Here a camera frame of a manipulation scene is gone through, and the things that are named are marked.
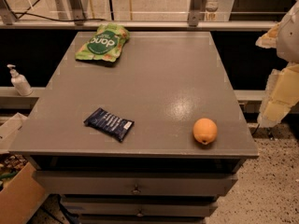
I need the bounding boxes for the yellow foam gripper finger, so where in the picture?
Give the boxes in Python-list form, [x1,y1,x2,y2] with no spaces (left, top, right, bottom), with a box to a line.
[255,23,279,49]
[257,63,299,128]

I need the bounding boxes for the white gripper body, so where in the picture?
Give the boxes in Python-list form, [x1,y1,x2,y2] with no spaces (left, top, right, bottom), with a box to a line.
[277,1,299,63]

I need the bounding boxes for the dark blue snack bar wrapper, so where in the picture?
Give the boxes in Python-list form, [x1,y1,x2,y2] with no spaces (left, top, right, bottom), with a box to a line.
[83,107,135,142]

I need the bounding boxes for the orange round fruit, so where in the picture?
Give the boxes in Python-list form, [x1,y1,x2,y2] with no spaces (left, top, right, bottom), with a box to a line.
[192,118,218,145]

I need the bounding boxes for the grey drawer cabinet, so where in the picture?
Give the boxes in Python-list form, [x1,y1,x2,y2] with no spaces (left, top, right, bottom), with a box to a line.
[10,32,258,224]

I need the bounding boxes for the green snack pouch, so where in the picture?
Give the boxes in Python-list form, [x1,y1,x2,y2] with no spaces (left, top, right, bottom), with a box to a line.
[75,23,130,63]

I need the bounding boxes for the top drawer knob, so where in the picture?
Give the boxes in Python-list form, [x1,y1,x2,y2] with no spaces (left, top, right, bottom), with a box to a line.
[132,186,141,195]

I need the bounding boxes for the white pump dispenser bottle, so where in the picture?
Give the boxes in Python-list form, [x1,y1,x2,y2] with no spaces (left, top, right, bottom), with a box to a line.
[7,64,33,96]

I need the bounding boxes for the cardboard box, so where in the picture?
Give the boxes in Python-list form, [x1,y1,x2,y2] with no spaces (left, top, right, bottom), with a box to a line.
[0,113,48,224]

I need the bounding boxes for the black cable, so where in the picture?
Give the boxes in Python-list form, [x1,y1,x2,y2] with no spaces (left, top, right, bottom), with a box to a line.
[12,11,107,22]

